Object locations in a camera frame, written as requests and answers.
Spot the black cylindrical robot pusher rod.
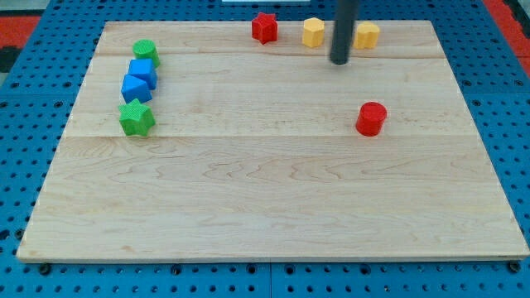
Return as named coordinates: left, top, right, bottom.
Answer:
left=330, top=0, right=360, bottom=65

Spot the green cylinder block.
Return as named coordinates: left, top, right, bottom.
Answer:
left=132, top=39, right=161, bottom=68

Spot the blue cube block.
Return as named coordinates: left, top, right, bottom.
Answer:
left=128, top=58, right=158, bottom=90

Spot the red star block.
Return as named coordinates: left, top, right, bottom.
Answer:
left=251, top=12, right=278, bottom=45

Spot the red cylinder block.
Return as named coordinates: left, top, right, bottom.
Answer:
left=355, top=102, right=388, bottom=137

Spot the green star block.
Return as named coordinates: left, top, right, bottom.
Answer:
left=118, top=99, right=156, bottom=137

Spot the blue triangle block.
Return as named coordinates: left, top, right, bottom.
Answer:
left=121, top=74, right=152, bottom=103

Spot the yellow heart block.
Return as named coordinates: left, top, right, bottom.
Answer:
left=353, top=22, right=380, bottom=50

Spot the yellow hexagon block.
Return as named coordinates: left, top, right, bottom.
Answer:
left=302, top=17, right=325, bottom=48

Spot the light wooden board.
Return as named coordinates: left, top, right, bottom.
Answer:
left=17, top=21, right=529, bottom=263

